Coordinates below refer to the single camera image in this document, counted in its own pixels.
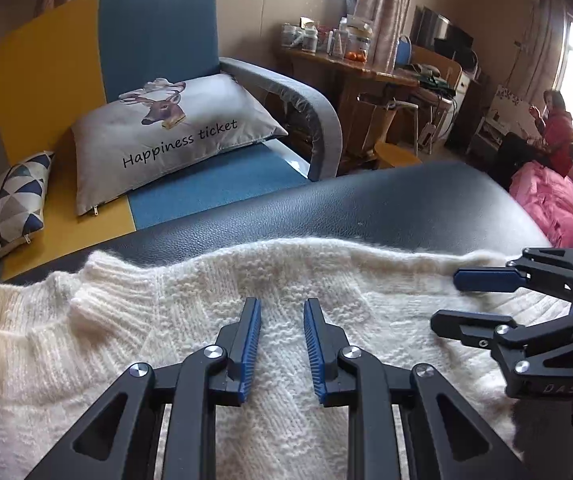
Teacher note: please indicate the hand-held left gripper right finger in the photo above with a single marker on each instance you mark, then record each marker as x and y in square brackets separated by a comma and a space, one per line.
[315, 355]

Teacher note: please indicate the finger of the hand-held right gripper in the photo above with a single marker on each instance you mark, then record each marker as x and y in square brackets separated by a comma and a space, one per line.
[466, 327]
[481, 280]

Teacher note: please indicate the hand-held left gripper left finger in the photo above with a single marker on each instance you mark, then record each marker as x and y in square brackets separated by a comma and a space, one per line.
[250, 355]

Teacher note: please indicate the white knit sweater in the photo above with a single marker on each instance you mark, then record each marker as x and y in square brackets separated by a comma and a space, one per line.
[116, 350]

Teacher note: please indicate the pink blanket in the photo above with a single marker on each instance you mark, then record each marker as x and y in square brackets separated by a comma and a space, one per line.
[551, 200]

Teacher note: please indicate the grey deer print pillow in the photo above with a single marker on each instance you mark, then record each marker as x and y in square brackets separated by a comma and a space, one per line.
[191, 150]

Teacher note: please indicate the blue container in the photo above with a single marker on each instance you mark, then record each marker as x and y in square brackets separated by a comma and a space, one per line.
[404, 52]

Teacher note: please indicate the wooden desk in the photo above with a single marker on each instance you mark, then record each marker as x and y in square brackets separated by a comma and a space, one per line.
[366, 67]

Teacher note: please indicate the black monitor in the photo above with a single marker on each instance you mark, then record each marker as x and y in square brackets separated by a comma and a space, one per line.
[436, 27]

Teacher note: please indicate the small oranges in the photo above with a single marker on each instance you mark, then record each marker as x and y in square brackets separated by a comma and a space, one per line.
[356, 56]

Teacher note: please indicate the triangle pattern pillow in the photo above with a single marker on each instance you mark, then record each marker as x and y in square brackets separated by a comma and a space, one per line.
[21, 195]

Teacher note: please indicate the group of jars and bottles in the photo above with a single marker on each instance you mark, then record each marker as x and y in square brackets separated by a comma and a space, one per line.
[311, 40]

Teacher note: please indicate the grey yellow blue sofa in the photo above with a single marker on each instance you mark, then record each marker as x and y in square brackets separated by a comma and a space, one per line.
[156, 35]

